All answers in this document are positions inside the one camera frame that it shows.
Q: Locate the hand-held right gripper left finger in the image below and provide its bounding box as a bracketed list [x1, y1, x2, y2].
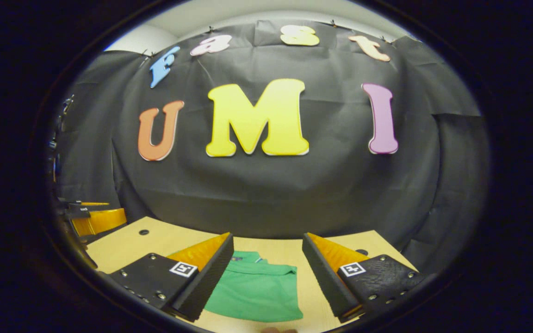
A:
[108, 233, 235, 323]

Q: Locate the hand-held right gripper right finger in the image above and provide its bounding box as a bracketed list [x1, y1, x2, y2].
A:
[302, 233, 434, 323]

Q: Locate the green T-shirt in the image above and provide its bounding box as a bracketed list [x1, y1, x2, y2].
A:
[204, 251, 304, 323]

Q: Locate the black backdrop cloth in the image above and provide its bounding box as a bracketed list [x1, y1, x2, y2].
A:
[51, 21, 491, 273]

